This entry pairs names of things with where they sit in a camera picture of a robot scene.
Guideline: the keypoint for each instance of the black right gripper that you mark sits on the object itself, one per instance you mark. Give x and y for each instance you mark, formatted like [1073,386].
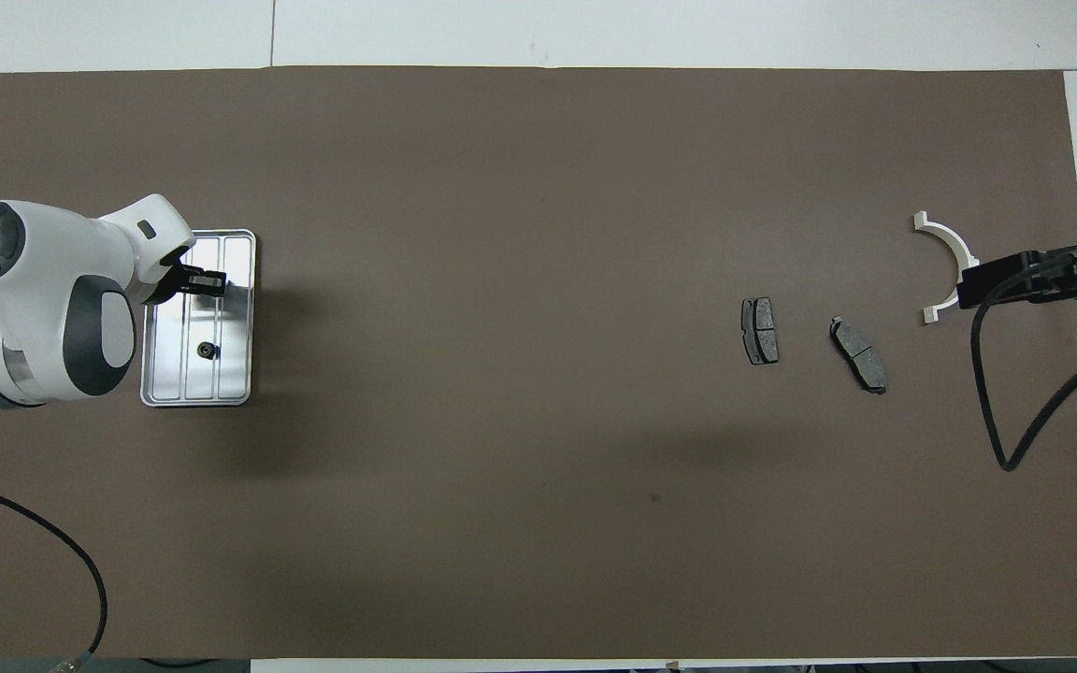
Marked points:
[1057,276]

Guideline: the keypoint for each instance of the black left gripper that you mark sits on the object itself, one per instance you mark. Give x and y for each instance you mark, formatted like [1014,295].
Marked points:
[166,285]

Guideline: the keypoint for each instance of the small black bearing gear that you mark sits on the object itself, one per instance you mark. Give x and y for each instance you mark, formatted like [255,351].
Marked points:
[208,350]

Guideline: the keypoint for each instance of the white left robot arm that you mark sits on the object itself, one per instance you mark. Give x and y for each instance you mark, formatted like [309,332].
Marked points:
[34,280]

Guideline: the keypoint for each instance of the silver ribbed metal tray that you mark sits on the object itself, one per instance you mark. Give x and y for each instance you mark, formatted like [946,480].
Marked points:
[230,355]

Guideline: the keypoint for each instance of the long grey brake pad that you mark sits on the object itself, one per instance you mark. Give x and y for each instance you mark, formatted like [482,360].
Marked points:
[858,354]

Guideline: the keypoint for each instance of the short grey brake pad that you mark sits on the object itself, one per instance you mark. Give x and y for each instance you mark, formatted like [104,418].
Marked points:
[760,330]

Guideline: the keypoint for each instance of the brown table mat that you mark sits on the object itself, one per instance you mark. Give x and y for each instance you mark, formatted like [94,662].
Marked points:
[538,421]

